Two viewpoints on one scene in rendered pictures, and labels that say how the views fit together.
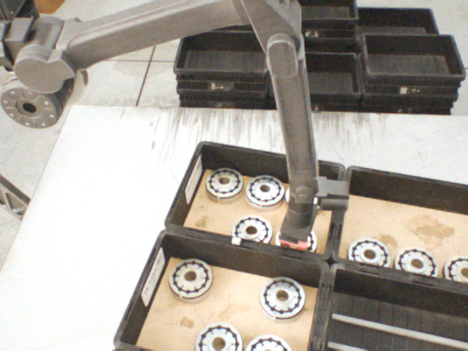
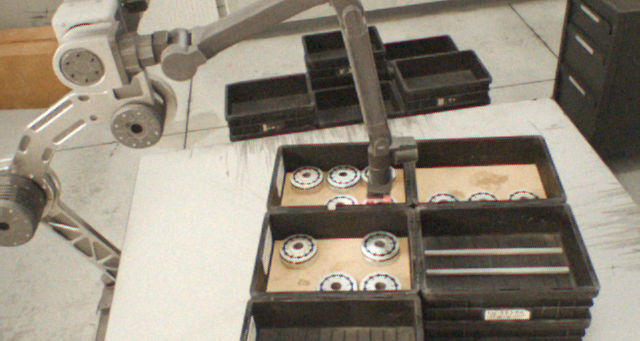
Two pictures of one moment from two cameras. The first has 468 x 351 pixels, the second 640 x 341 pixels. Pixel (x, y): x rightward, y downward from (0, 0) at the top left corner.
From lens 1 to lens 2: 0.61 m
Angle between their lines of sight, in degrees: 13
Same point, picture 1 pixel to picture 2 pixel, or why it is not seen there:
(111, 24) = (231, 19)
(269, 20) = not seen: outside the picture
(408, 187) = (462, 149)
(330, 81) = not seen: hidden behind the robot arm
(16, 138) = not seen: hidden behind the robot
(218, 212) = (307, 201)
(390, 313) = (471, 242)
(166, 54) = (201, 123)
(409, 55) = (439, 74)
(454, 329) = (524, 242)
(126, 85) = not seen: hidden behind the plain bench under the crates
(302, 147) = (375, 101)
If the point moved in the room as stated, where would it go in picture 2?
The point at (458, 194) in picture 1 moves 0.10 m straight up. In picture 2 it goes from (503, 146) to (506, 118)
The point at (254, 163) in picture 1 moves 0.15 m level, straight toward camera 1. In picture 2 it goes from (329, 156) to (338, 186)
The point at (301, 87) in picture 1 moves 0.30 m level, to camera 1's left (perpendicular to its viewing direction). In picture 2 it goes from (367, 48) to (235, 73)
